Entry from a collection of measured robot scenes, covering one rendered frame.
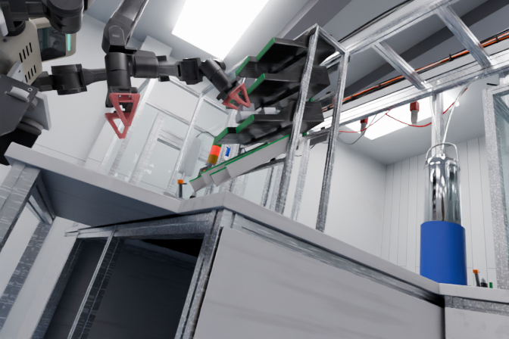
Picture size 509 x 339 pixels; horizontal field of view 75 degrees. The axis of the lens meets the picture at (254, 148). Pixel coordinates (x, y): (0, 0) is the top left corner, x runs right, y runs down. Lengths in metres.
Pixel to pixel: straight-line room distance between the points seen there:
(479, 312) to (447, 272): 0.36
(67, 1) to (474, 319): 1.27
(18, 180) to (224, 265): 0.43
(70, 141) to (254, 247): 3.19
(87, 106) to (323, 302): 3.37
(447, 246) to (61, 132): 3.30
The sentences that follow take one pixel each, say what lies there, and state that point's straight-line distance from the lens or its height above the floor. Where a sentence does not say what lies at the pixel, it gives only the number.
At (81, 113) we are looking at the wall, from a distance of 3.79.
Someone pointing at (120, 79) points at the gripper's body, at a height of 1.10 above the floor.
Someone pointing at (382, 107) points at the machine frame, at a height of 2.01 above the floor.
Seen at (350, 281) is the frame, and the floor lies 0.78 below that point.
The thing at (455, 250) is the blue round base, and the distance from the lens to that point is 1.46.
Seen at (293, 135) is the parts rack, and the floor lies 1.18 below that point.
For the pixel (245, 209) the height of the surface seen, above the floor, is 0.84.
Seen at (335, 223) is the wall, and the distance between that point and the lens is 4.71.
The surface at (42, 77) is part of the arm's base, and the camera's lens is 1.36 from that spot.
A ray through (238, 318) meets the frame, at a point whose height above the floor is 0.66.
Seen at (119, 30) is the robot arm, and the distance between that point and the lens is 0.95.
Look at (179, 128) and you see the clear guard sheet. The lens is 2.95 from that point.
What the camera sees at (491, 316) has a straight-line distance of 1.08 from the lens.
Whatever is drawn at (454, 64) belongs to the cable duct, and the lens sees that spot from 2.21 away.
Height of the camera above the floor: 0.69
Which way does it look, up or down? 25 degrees up
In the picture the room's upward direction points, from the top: 14 degrees clockwise
